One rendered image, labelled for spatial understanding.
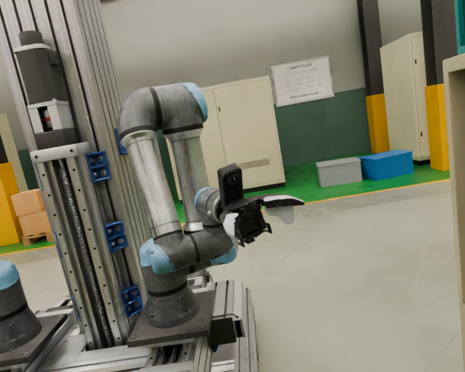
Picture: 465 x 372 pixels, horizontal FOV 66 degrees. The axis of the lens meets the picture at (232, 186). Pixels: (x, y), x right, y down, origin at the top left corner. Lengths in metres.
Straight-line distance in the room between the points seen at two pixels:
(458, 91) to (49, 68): 0.97
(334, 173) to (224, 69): 3.69
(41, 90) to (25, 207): 4.72
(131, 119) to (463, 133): 0.70
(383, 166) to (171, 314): 4.84
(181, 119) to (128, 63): 7.48
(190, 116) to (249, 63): 7.12
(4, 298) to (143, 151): 0.60
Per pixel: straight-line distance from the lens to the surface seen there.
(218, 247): 0.90
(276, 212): 0.72
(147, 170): 0.90
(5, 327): 1.26
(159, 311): 1.06
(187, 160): 0.99
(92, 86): 1.18
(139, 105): 0.95
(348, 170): 5.58
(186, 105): 0.98
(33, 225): 5.83
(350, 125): 8.36
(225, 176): 0.70
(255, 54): 8.11
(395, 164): 5.71
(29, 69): 1.16
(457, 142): 0.60
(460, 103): 0.60
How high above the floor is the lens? 1.24
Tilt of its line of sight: 10 degrees down
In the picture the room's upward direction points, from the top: 10 degrees counter-clockwise
